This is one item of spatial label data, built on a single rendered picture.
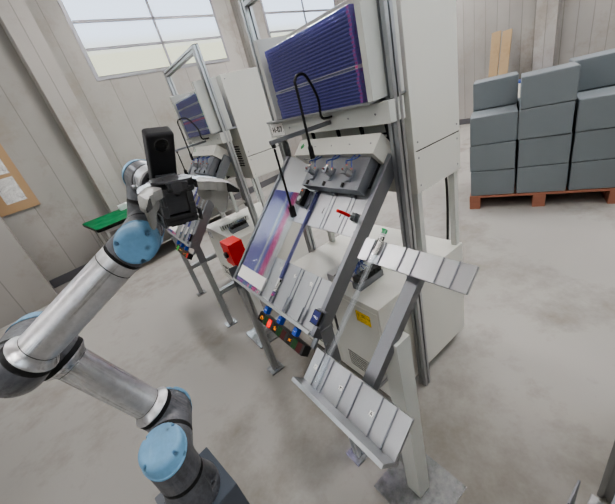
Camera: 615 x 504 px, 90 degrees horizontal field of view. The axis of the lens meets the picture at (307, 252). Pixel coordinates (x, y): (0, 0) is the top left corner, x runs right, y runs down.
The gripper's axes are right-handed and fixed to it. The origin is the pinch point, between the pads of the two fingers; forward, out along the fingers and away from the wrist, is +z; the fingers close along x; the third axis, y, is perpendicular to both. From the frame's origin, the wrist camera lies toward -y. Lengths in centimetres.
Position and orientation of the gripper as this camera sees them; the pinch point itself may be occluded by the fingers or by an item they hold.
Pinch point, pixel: (196, 195)
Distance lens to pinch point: 51.3
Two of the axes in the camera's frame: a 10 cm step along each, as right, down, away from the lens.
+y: 0.3, 8.9, 4.5
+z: 6.5, 3.3, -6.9
